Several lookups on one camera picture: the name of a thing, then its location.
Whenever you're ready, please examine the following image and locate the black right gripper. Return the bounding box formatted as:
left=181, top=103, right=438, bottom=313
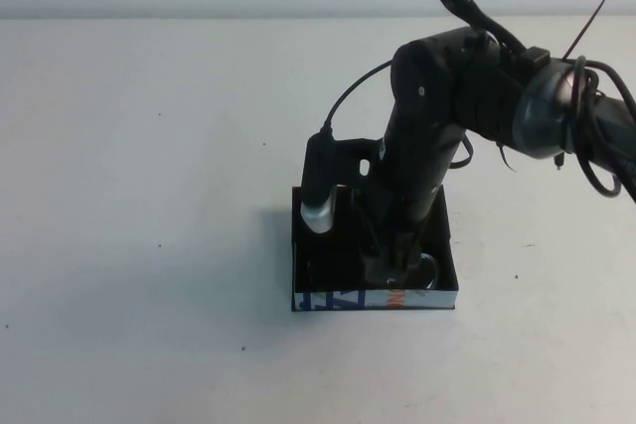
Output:
left=349, top=184, right=439, bottom=292

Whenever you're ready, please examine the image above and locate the black open glasses case box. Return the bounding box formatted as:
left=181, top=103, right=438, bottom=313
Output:
left=289, top=184, right=459, bottom=314

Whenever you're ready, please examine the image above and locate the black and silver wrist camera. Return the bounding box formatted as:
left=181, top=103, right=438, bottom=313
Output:
left=299, top=131, right=340, bottom=236

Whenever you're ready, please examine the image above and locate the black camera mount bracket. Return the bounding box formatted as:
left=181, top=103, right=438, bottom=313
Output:
left=302, top=138, right=390, bottom=200

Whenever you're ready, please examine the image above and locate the thin black camera cable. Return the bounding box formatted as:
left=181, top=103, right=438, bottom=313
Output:
left=321, top=58, right=397, bottom=136

